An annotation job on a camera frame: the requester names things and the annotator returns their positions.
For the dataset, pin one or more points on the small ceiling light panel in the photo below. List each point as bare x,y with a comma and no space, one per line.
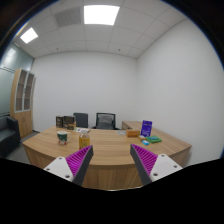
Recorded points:
29,35

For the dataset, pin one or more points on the tall dark brown box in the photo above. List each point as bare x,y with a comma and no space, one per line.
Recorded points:
59,121

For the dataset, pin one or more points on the green flat box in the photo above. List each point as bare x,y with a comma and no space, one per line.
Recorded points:
153,139

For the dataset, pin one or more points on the upright purple box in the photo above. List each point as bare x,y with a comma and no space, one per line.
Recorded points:
146,128

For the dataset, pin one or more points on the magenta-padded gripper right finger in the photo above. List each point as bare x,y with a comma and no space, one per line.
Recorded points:
165,166

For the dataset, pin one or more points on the grey ceiling air vent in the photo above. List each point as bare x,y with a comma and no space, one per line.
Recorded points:
68,16

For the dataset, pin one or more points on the grey padded office chair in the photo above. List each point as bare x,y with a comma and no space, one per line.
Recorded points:
81,120

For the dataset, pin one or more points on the small yellow-brown box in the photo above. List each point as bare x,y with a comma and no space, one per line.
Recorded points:
142,137

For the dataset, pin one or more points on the white printed leaflet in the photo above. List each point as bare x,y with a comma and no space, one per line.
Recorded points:
80,130

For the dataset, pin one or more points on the black mesh office chair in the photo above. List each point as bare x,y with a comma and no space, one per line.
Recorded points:
105,121

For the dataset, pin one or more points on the orange wooden box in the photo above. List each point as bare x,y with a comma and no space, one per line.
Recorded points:
132,133

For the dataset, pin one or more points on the green white-lined christmas mug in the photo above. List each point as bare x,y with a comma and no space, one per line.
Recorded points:
62,137

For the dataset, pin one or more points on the small light blue box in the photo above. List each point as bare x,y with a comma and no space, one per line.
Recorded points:
145,142

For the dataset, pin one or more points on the large square ceiling light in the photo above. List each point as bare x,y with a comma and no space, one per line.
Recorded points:
101,14

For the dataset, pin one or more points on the black leather sofa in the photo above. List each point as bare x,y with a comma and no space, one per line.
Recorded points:
7,135

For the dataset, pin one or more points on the wooden side desk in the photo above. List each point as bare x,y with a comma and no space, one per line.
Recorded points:
131,125

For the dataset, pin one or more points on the white round paper sheet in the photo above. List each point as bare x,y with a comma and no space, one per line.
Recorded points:
121,132

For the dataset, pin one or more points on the wooden glass-door shelf cabinet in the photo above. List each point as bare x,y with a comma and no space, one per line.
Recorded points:
23,110

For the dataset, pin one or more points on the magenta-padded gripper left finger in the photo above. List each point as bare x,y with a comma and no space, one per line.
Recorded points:
59,166

